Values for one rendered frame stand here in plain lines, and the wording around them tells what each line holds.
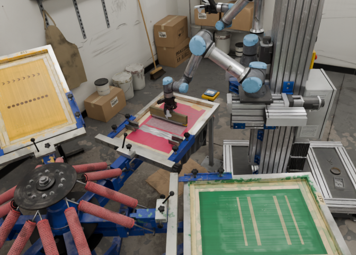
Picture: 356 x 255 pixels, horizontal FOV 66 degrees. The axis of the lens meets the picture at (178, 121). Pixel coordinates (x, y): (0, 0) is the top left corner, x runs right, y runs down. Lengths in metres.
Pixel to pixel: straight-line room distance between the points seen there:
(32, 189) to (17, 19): 2.39
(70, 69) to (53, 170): 2.51
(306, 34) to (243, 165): 1.46
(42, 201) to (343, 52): 4.80
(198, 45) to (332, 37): 3.67
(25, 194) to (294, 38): 1.84
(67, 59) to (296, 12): 2.83
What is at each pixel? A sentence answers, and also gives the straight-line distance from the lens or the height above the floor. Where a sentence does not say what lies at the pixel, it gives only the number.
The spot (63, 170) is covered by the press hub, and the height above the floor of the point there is 1.31.
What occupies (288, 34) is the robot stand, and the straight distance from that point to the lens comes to 2.05.
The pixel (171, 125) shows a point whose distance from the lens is 2.24.
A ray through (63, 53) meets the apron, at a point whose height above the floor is 1.04.
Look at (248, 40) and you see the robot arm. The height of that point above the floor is 1.48.
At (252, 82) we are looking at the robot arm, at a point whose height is 1.45.
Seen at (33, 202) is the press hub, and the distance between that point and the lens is 1.48.
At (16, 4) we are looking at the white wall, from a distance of 3.59.
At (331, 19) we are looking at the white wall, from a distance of 5.14.
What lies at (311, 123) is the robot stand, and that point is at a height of 0.92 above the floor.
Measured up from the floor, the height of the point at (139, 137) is 0.95.
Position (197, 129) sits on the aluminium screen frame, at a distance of 2.12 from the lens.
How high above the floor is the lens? 2.31
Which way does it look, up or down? 37 degrees down
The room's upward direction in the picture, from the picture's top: 6 degrees counter-clockwise
